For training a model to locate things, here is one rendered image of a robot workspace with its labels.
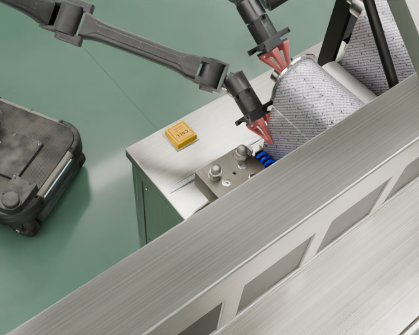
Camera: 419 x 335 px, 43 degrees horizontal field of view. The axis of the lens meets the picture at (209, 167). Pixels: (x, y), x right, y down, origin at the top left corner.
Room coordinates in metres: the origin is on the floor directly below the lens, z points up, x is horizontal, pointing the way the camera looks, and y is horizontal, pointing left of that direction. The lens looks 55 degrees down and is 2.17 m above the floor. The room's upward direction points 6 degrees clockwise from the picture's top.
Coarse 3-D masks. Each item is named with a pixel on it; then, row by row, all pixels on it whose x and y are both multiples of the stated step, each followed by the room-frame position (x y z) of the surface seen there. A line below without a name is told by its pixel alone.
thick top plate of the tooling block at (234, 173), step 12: (228, 156) 0.85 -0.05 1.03; (252, 156) 0.86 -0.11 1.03; (204, 168) 0.80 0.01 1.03; (228, 168) 0.81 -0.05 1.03; (240, 168) 0.81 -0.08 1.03; (252, 168) 0.82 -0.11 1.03; (264, 168) 0.82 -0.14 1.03; (204, 180) 0.76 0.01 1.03; (228, 180) 0.77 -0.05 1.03; (240, 180) 0.77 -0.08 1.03; (204, 192) 0.75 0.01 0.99; (216, 192) 0.73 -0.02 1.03
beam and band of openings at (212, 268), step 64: (384, 128) 0.46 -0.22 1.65; (256, 192) 0.34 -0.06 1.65; (320, 192) 0.35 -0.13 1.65; (384, 192) 0.45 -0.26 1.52; (128, 256) 0.24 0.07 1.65; (192, 256) 0.25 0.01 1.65; (256, 256) 0.26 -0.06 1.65; (320, 256) 0.37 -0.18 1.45; (64, 320) 0.17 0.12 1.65; (128, 320) 0.17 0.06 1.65; (192, 320) 0.20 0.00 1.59
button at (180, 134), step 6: (174, 126) 1.01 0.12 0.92; (180, 126) 1.02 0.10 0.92; (186, 126) 1.02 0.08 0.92; (168, 132) 0.99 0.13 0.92; (174, 132) 0.99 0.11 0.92; (180, 132) 0.99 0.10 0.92; (186, 132) 1.00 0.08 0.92; (192, 132) 1.00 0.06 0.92; (168, 138) 0.98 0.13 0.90; (174, 138) 0.97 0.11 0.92; (180, 138) 0.97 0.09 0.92; (186, 138) 0.97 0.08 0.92; (192, 138) 0.98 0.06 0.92; (174, 144) 0.96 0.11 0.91; (180, 144) 0.95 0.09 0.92; (186, 144) 0.97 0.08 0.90
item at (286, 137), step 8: (272, 112) 0.88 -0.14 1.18; (272, 120) 0.88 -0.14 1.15; (280, 120) 0.86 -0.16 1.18; (288, 120) 0.85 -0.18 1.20; (272, 128) 0.88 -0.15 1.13; (280, 128) 0.86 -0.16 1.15; (288, 128) 0.84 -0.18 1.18; (296, 128) 0.83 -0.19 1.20; (272, 136) 0.87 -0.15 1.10; (280, 136) 0.85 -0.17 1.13; (288, 136) 0.84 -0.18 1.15; (296, 136) 0.82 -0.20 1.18; (304, 136) 0.80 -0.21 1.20; (272, 144) 0.87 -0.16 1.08; (280, 144) 0.85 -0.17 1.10; (288, 144) 0.83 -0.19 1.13; (296, 144) 0.82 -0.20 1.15; (272, 152) 0.86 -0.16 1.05; (280, 152) 0.84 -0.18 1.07; (288, 152) 0.83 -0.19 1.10
